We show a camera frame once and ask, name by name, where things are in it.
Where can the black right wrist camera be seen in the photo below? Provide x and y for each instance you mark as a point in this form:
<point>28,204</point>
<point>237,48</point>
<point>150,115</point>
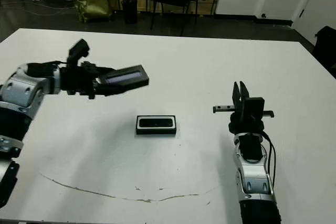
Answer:
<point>254,108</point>

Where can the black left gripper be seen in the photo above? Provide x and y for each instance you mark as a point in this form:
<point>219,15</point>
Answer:
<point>76,79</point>

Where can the yellow-green sack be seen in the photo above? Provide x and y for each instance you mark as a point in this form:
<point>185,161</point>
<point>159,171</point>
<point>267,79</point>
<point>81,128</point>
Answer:
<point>93,3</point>

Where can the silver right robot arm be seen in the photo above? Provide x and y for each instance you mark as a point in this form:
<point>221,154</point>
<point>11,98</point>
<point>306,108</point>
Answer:
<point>254,176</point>

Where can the slim black camera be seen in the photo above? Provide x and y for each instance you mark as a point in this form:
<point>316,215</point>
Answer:
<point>156,123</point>

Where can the black waste bin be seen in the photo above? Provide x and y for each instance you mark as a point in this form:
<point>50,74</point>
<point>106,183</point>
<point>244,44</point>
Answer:
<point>129,11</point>

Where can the black box with white tray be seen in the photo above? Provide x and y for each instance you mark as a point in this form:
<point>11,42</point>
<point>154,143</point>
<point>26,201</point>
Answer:
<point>156,130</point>

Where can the black box lid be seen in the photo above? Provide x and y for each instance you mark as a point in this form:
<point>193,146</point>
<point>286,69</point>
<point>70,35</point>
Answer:
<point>126,77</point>

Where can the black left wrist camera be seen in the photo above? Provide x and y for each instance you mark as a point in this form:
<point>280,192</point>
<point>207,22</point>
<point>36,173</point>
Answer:
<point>77,51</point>

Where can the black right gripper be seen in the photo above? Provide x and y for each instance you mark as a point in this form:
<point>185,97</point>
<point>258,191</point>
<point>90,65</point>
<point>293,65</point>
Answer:
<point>244,121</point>

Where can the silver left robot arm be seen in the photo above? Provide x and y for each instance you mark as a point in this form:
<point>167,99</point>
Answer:
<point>21,98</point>

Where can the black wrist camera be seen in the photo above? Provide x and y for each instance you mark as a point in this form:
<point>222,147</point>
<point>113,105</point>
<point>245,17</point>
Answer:
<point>77,51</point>
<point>254,108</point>

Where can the black armchair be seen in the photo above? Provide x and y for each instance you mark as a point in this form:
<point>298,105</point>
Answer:
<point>325,48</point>

